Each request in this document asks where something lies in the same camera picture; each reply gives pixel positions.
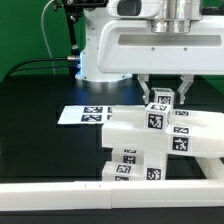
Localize white chair nut cube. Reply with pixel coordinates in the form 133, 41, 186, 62
153, 88, 175, 105

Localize flat white chair back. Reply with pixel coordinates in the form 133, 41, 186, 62
58, 105, 112, 125

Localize grey cable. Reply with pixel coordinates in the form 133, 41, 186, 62
40, 0, 58, 76

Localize black cables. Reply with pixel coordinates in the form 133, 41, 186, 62
1, 55, 81, 83

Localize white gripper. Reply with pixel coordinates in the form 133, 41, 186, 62
98, 0, 224, 104

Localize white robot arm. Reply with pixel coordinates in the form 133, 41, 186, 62
97, 0, 224, 85

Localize white obstacle fence wall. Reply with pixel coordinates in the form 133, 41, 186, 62
0, 154, 224, 212

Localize black camera stand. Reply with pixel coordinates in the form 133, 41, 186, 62
53, 0, 109, 75

